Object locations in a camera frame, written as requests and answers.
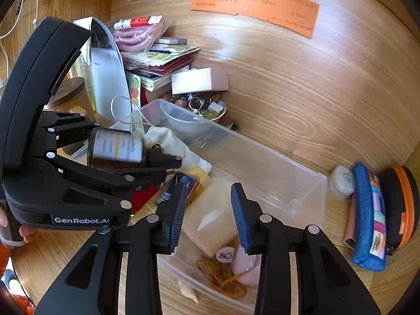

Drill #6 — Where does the pink flat pouch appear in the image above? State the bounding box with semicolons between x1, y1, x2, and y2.
343;197;358;248

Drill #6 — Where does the white velvet drawstring pouch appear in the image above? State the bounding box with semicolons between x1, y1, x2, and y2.
143;126;212;173

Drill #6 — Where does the pink coil cord bag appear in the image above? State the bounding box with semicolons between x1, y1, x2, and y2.
112;20;173;53

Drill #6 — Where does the yellow flat box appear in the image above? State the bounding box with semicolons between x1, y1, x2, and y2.
129;167;211;219

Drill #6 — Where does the green glass bottle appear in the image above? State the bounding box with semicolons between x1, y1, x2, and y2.
86;127;182;173

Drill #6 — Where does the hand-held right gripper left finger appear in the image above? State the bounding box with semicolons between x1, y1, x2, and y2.
33;172;189;315

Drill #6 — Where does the black and orange round case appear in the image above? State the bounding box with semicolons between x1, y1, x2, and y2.
377;165;420;256

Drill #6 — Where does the red and white tube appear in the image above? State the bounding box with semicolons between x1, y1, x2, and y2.
114;15;163;30

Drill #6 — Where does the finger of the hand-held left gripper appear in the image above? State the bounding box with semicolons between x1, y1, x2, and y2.
49;152;169;218
35;112;101;152

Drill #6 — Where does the blue pencil case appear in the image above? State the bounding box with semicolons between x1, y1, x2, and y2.
352;162;388;272

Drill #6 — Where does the red booklet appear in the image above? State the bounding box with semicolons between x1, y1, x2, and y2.
140;87;155;106

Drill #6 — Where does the stack of booklets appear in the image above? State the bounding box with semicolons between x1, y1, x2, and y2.
123;38;201;92

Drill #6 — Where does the small seashell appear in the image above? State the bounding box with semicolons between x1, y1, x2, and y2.
178;280;200;304

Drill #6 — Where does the clear plastic storage box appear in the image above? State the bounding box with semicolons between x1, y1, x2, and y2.
70;98;329;315

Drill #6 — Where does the white round case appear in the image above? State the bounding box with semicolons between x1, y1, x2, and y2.
328;166;355;199

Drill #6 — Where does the pink round device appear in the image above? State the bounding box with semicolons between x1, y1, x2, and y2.
215;244;263;286

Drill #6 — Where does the white ceramic bowl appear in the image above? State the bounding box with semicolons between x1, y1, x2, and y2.
162;100;228;138

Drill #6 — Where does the red velvet pouch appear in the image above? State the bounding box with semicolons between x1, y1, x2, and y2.
131;185;161;217

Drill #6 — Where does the person's left hand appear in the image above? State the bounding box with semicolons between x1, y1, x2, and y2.
19;226;37;242

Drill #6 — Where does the white file holder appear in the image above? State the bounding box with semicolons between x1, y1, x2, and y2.
73;16;133;128

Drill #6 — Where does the white cardboard box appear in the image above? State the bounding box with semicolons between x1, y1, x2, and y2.
171;67;229;95

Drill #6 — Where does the fruit sticker sheet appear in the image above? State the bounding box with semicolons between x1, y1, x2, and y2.
126;72;141;109

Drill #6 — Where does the orange paper note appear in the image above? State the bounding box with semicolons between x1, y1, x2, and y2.
190;0;320;39

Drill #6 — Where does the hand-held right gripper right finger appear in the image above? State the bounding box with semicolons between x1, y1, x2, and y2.
230;182;381;315

